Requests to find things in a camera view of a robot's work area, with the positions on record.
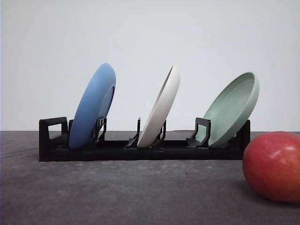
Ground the white plate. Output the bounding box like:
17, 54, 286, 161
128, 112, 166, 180
137, 65, 181, 148

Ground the red pomegranate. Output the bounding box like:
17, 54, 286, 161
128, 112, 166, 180
242, 131, 300, 203

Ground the blue plate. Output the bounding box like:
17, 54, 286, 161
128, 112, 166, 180
69, 63, 116, 150

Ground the green plate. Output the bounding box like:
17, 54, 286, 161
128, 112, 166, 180
196, 72, 260, 146

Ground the black dish rack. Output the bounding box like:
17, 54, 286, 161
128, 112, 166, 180
39, 117, 251, 162

